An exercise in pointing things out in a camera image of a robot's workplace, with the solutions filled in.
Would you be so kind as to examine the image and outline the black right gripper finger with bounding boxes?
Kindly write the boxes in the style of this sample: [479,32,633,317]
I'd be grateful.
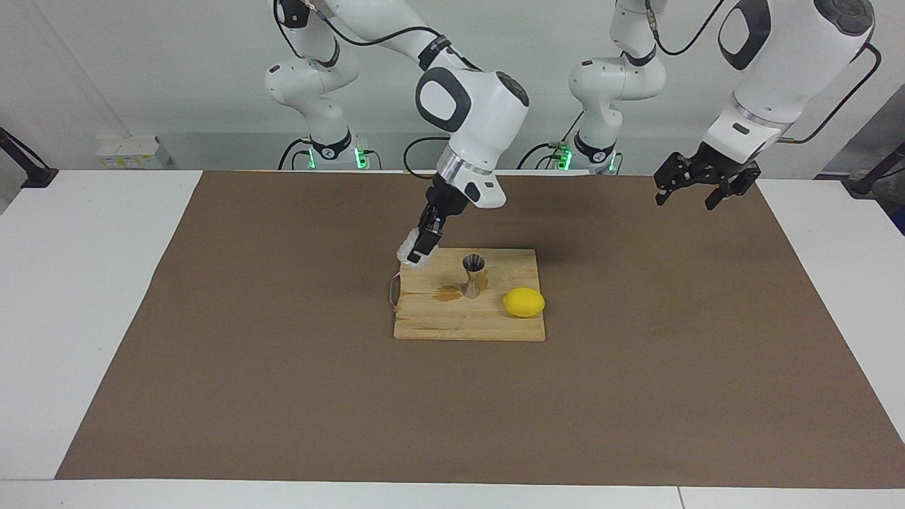
[409,223,443,267]

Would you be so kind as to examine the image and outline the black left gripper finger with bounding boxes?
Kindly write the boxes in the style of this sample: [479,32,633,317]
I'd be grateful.
[705,168,763,211]
[654,153,702,207]

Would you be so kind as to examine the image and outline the clear glass cup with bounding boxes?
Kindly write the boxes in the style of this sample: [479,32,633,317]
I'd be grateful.
[397,228,433,269]

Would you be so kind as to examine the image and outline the steel double jigger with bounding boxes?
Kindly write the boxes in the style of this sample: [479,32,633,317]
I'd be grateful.
[462,254,489,299]

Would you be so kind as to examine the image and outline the yellow lemon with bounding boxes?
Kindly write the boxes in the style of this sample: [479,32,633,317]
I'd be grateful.
[503,287,546,319]

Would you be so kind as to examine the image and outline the black clamp stand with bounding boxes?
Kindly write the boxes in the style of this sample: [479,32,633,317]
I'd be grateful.
[847,140,905,199]
[0,126,59,189]

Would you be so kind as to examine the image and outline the dark grey panel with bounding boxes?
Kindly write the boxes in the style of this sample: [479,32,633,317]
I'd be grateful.
[814,83,905,181]

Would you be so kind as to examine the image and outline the brown paper table mat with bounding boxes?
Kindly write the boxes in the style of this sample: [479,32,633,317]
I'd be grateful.
[55,170,905,490]

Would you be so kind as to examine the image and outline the white box yellow label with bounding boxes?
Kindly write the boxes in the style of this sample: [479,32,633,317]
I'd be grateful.
[98,141,136,169]
[134,137,172,169]

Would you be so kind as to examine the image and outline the black base cable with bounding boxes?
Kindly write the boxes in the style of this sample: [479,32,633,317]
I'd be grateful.
[516,141,566,171]
[278,138,313,171]

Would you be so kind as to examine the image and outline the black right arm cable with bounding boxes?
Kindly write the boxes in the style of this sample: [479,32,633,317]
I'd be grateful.
[272,0,481,180]

